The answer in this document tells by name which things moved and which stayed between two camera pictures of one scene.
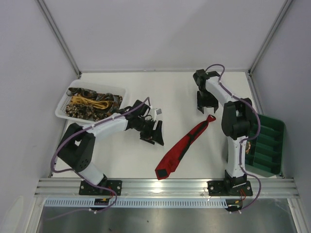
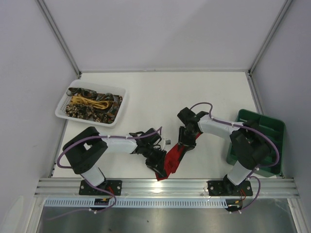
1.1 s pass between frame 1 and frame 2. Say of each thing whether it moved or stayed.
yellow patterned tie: stayed
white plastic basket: stayed
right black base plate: stayed
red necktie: stayed
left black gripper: moved
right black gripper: moved
